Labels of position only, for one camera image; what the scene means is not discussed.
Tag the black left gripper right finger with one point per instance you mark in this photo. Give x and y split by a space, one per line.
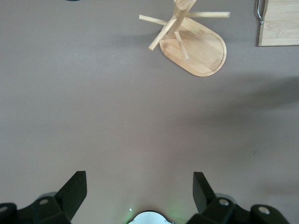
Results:
222 210

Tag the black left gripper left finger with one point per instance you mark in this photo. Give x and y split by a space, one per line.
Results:
53 210

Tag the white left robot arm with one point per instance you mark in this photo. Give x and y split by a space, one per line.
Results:
149 218

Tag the wooden mug rack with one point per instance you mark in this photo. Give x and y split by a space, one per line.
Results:
201 51

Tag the brown table cover sheet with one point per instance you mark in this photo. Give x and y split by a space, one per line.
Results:
93 93

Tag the bamboo cutting board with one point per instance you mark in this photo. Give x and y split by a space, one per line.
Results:
280 23

